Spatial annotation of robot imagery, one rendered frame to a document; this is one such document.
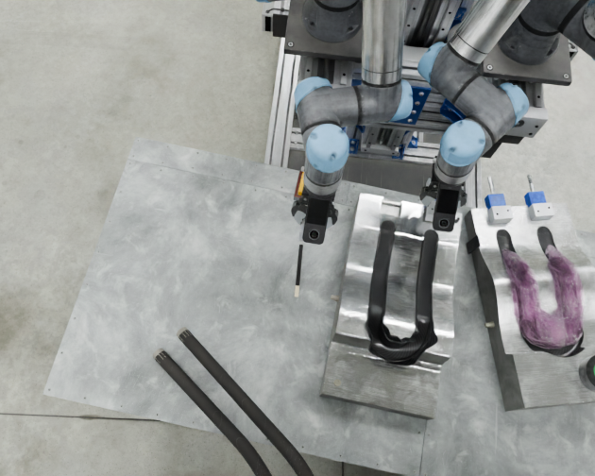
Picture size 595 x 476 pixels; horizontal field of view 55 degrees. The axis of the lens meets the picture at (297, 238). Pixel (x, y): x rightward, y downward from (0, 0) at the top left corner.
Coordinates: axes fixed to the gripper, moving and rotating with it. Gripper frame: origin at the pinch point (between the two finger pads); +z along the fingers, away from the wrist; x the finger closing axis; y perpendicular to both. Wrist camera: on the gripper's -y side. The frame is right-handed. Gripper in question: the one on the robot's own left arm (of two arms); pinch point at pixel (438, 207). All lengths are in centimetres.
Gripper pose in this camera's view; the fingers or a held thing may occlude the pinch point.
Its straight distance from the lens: 140.9
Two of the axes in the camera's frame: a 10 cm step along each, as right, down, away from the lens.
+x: -9.7, -1.6, 1.6
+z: 1.1, 2.5, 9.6
